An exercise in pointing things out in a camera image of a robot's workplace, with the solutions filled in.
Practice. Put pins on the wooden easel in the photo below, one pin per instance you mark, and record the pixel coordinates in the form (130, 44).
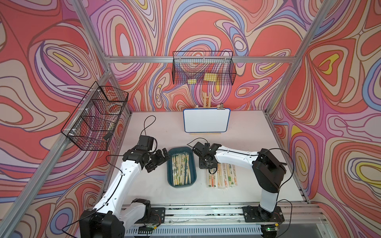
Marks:
(206, 101)

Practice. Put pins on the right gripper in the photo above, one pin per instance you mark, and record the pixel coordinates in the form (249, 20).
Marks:
(202, 166)

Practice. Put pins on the yellow note large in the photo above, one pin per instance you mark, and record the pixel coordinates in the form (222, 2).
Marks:
(210, 77)

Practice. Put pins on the red print chopstick pack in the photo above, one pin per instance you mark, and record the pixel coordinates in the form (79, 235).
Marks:
(234, 175)

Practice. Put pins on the teal storage box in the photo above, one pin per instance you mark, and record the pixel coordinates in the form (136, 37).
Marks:
(181, 170)

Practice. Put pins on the black wire basket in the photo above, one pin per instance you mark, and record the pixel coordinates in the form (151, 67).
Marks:
(194, 64)
(92, 125)

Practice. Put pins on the green label chopstick pack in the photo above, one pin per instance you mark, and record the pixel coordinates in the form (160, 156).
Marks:
(228, 175)

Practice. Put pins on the black wire basket left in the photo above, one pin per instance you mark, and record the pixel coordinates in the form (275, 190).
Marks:
(92, 125)

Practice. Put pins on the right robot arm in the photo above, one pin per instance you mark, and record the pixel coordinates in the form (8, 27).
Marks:
(268, 170)

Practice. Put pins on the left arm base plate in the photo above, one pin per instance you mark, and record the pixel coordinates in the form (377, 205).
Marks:
(155, 215)

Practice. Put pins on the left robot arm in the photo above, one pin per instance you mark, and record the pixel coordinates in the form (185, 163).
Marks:
(107, 219)

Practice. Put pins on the panda print chopstick pack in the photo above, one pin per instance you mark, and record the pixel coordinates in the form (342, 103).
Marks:
(231, 175)

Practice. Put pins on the metal binder clip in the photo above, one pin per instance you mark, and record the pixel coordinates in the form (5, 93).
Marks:
(220, 107)

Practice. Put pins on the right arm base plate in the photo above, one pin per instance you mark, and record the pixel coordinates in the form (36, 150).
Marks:
(255, 214)

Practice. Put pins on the red green chopstick pack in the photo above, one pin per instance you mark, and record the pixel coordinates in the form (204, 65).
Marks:
(220, 177)

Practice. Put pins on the black wire basket back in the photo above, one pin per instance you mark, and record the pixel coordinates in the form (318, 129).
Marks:
(194, 64)

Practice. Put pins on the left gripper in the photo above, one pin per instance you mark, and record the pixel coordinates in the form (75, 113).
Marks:
(160, 158)

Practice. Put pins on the white board blue frame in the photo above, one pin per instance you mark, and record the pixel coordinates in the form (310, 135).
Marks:
(206, 120)

